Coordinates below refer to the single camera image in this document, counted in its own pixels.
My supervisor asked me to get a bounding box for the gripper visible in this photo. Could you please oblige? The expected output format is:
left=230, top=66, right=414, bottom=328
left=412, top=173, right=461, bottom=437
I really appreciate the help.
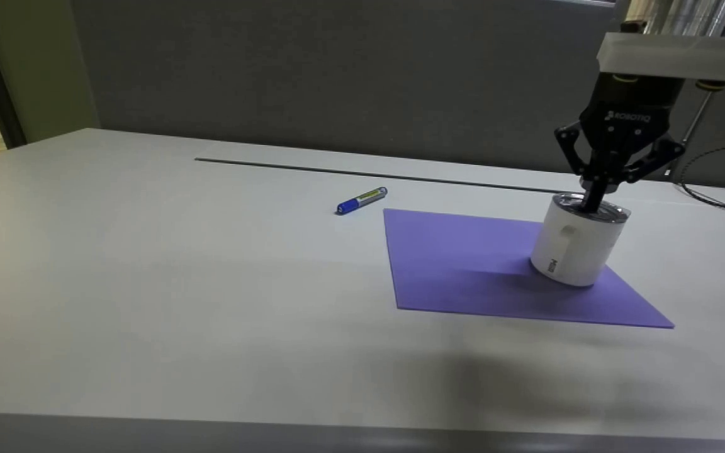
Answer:
left=554, top=72, right=688, bottom=213

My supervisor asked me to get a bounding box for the white flask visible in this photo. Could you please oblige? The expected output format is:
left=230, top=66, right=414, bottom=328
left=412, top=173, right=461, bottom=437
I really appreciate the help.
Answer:
left=529, top=191, right=632, bottom=288

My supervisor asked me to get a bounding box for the purple mat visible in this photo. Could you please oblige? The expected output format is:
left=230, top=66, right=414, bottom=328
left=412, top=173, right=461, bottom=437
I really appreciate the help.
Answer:
left=382, top=208, right=676, bottom=330

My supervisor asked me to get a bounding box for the blue marker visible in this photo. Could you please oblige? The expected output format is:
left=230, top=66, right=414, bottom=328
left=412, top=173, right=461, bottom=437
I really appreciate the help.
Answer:
left=335, top=186, right=389, bottom=216

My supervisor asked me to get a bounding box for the black cable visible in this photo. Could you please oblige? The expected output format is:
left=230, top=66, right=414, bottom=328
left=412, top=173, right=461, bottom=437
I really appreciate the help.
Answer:
left=677, top=143, right=725, bottom=223

